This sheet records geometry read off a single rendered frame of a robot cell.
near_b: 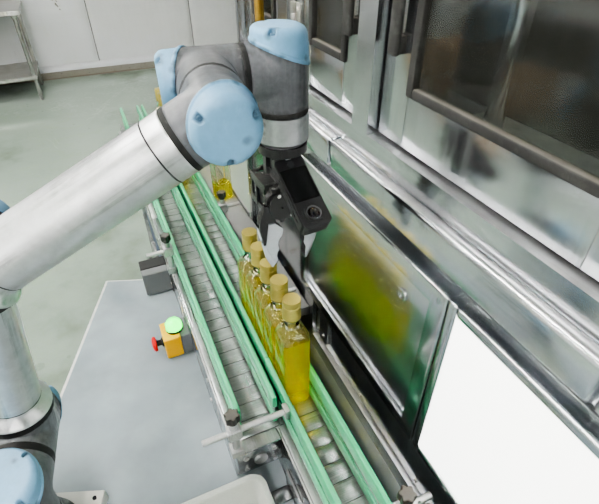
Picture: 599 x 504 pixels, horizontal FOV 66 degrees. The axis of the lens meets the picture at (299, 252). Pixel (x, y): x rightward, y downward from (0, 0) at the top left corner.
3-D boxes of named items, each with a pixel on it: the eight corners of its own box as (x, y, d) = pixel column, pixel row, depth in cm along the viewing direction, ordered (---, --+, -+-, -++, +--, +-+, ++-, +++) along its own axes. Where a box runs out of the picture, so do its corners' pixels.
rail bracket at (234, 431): (291, 437, 91) (291, 399, 83) (208, 471, 85) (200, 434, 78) (285, 424, 93) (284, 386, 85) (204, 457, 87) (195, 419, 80)
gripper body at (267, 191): (292, 191, 78) (292, 123, 71) (315, 216, 72) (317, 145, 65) (250, 202, 76) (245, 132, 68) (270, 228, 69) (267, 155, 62)
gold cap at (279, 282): (291, 299, 88) (291, 282, 86) (274, 304, 87) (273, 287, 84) (284, 288, 91) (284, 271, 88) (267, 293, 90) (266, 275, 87)
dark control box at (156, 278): (173, 290, 145) (168, 269, 140) (147, 297, 142) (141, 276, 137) (168, 274, 151) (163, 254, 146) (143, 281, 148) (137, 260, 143)
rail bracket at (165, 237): (179, 275, 131) (171, 237, 123) (153, 282, 129) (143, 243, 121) (176, 267, 134) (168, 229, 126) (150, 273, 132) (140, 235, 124)
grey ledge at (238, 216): (309, 330, 126) (309, 300, 120) (279, 340, 124) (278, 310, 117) (214, 179, 195) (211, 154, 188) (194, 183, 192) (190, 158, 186)
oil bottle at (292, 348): (310, 398, 98) (311, 330, 85) (286, 408, 96) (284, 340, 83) (299, 379, 102) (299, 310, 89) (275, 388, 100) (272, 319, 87)
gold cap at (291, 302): (304, 319, 84) (304, 301, 81) (286, 325, 83) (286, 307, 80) (296, 306, 87) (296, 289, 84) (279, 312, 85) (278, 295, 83)
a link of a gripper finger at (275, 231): (263, 250, 80) (272, 203, 76) (276, 269, 76) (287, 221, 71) (247, 251, 79) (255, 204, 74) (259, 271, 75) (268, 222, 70)
